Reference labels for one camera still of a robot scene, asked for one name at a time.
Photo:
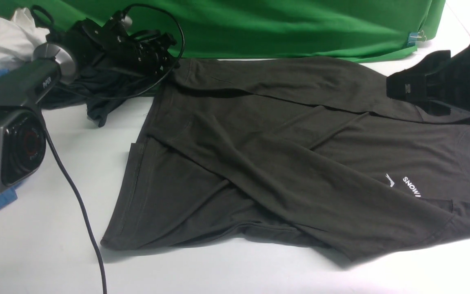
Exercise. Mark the blue binder clip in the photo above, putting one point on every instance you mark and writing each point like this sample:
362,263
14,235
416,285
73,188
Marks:
415,37

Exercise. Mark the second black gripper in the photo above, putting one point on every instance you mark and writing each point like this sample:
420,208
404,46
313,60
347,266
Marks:
411,85

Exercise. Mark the green backdrop cloth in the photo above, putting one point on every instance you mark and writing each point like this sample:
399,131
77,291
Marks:
353,30

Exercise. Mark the white crumpled garment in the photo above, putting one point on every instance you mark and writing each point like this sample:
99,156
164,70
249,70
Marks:
19,36

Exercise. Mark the gray robot arm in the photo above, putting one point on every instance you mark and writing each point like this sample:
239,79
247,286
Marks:
438,83

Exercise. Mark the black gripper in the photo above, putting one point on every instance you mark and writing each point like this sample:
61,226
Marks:
89,44

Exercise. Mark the dark gray long-sleeve top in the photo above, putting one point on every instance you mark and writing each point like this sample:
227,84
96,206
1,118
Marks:
303,151

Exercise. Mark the dark teal crumpled garment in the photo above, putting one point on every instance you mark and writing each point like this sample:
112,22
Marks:
101,90

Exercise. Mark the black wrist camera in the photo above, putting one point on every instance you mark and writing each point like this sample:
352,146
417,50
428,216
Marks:
122,19

